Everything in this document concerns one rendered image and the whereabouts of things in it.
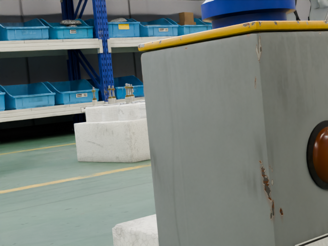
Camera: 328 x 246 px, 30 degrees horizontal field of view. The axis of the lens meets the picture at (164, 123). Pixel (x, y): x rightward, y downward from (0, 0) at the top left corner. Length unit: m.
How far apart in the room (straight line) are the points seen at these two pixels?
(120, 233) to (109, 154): 2.19
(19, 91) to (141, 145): 2.93
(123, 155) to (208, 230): 2.40
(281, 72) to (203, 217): 0.07
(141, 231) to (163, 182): 0.25
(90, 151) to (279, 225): 2.61
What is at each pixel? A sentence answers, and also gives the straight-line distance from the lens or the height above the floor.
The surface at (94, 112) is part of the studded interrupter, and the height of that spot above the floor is 0.22.
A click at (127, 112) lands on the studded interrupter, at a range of 2.66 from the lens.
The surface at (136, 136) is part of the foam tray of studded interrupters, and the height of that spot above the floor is 0.11.
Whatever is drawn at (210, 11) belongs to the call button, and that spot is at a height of 0.32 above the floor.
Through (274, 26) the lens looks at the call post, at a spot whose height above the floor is 0.31.
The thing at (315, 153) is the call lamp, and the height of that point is 0.26.
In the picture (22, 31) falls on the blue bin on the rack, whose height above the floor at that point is 0.86.
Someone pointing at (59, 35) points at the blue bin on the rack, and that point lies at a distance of 5.16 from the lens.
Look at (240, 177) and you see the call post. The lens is 0.23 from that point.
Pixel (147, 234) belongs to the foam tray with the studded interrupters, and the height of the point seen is 0.18.
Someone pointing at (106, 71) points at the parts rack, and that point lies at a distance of 5.30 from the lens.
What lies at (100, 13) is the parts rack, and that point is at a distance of 5.34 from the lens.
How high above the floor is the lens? 0.29
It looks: 3 degrees down
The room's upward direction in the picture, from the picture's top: 5 degrees counter-clockwise
